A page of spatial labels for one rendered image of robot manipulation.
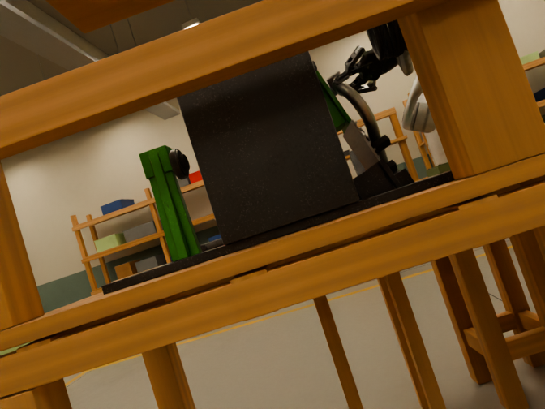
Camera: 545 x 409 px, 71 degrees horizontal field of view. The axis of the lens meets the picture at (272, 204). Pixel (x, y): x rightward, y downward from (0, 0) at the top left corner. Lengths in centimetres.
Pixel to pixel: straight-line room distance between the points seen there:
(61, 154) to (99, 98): 775
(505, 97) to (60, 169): 810
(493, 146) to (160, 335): 67
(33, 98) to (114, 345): 46
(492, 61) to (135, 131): 719
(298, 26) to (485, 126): 36
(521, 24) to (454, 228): 718
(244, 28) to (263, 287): 45
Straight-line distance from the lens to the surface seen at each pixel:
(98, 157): 802
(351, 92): 101
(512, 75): 81
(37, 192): 875
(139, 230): 692
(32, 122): 80
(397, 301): 149
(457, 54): 78
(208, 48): 71
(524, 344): 174
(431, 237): 71
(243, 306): 70
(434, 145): 170
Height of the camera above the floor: 90
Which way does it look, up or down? 3 degrees up
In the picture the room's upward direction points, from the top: 18 degrees counter-clockwise
